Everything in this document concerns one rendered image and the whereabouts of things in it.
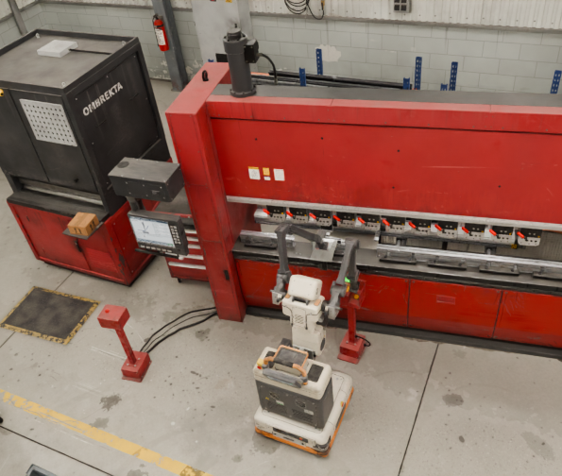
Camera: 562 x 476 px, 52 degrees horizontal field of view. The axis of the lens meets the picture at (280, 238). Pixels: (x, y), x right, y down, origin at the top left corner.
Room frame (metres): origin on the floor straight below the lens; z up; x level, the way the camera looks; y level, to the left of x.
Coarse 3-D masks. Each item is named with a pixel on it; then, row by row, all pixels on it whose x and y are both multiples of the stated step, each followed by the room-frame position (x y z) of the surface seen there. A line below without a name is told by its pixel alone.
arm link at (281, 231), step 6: (282, 222) 3.31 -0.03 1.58; (282, 228) 3.23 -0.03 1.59; (288, 228) 3.24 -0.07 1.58; (276, 234) 3.21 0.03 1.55; (282, 234) 3.18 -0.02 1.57; (282, 240) 3.17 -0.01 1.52; (282, 246) 3.15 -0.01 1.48; (282, 252) 3.13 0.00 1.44; (282, 258) 3.11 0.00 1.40; (282, 264) 3.10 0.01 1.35; (282, 270) 3.08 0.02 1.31; (288, 270) 3.08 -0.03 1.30; (288, 276) 3.04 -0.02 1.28; (288, 282) 3.02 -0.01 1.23
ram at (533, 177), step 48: (240, 144) 3.91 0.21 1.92; (288, 144) 3.77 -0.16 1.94; (336, 144) 3.64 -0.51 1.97; (384, 144) 3.51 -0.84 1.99; (432, 144) 3.40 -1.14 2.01; (480, 144) 3.29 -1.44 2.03; (528, 144) 3.18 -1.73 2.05; (240, 192) 3.93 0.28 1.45; (288, 192) 3.79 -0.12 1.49; (336, 192) 3.64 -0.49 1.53; (384, 192) 3.51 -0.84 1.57; (432, 192) 3.39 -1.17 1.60; (480, 192) 3.27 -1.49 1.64; (528, 192) 3.16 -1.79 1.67
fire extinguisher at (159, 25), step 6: (156, 18) 9.01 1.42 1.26; (156, 24) 8.97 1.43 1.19; (162, 24) 9.00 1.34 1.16; (156, 30) 8.97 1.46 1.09; (162, 30) 8.97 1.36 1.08; (156, 36) 9.05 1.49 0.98; (162, 36) 8.96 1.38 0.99; (162, 42) 8.95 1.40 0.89; (168, 42) 9.07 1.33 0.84; (162, 48) 8.96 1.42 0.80; (168, 48) 9.00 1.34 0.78
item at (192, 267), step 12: (180, 192) 4.73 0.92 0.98; (156, 204) 4.56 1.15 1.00; (168, 204) 4.55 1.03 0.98; (180, 204) 4.53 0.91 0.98; (192, 240) 4.30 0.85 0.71; (192, 252) 4.33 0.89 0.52; (168, 264) 4.42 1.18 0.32; (180, 264) 4.37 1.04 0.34; (192, 264) 4.34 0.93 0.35; (204, 264) 4.30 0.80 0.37; (180, 276) 4.41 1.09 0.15; (192, 276) 4.36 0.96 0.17; (204, 276) 4.31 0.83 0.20
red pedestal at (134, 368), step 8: (104, 312) 3.41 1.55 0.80; (112, 312) 3.39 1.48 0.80; (120, 312) 3.38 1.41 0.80; (104, 320) 3.33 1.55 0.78; (112, 320) 3.30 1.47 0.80; (120, 320) 3.31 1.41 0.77; (112, 328) 3.31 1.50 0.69; (120, 328) 3.28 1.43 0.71; (120, 336) 3.37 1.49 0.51; (128, 344) 3.39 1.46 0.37; (128, 352) 3.36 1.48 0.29; (136, 352) 3.49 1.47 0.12; (144, 352) 3.48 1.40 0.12; (128, 360) 3.37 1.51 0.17; (136, 360) 3.40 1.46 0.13; (144, 360) 3.40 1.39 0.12; (128, 368) 3.32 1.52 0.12; (136, 368) 3.31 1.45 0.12; (144, 368) 3.36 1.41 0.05; (128, 376) 3.31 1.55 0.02; (136, 376) 3.28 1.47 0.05; (144, 376) 3.30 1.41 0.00
